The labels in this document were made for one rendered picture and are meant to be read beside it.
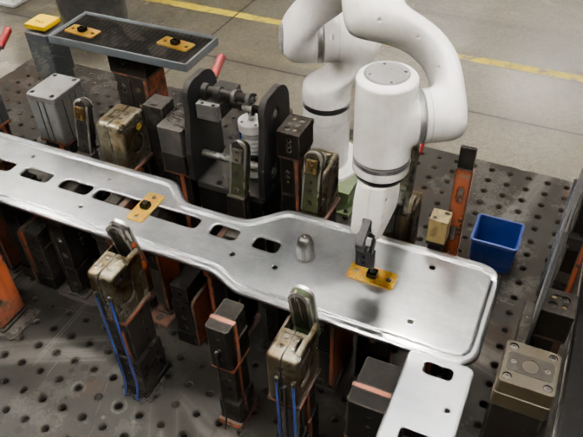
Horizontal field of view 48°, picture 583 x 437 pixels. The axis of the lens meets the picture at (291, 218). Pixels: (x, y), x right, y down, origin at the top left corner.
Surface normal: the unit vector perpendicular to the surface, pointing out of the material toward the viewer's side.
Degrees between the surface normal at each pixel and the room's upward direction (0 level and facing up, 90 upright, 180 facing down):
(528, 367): 0
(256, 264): 0
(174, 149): 90
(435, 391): 0
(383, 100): 91
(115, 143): 90
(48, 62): 90
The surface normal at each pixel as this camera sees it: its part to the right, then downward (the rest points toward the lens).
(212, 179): -0.03, -0.75
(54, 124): -0.42, 0.61
